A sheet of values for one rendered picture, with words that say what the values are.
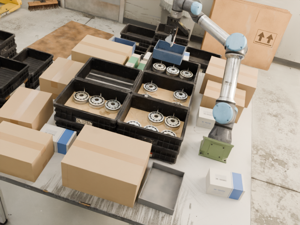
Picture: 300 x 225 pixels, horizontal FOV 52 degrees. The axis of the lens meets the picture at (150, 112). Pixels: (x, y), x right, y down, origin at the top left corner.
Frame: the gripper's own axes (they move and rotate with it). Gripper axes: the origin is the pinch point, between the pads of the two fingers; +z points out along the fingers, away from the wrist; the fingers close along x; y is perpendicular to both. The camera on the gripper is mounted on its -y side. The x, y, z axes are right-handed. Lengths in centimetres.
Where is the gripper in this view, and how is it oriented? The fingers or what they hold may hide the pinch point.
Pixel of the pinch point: (172, 45)
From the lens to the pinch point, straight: 221.8
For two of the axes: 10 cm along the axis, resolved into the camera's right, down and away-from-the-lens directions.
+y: -9.5, -3.0, 1.3
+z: -1.7, 8.1, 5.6
